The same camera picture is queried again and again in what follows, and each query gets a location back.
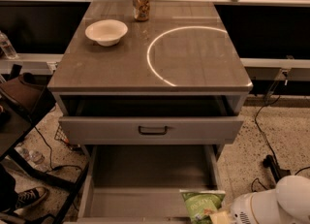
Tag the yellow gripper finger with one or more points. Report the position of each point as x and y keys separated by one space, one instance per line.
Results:
x=221 y=217

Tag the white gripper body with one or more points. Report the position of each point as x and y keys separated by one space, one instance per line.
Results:
x=242 y=208

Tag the green jalapeno chip bag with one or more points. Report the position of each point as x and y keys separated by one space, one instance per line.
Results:
x=201 y=204

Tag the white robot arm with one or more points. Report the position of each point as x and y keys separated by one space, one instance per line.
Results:
x=287 y=203

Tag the open middle grey drawer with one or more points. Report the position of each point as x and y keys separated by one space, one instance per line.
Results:
x=142 y=184

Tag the grey drawer cabinet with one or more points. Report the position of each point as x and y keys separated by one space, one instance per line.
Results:
x=183 y=49

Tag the top grey drawer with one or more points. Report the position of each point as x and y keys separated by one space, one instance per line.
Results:
x=151 y=120

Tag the black stand base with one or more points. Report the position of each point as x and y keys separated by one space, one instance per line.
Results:
x=277 y=172

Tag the black and white sneaker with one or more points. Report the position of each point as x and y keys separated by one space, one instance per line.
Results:
x=30 y=197

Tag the plastic bottle on floor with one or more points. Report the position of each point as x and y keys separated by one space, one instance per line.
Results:
x=34 y=157

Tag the white ceramic bowl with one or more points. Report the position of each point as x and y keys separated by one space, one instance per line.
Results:
x=107 y=32

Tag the black side table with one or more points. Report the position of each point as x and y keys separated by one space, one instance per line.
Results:
x=67 y=170

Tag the brown soda can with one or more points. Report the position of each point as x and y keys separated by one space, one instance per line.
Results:
x=141 y=10

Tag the clear plastic water bottle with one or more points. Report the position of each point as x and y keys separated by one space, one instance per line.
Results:
x=7 y=46

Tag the black drawer handle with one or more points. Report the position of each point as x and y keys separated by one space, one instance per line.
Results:
x=153 y=131

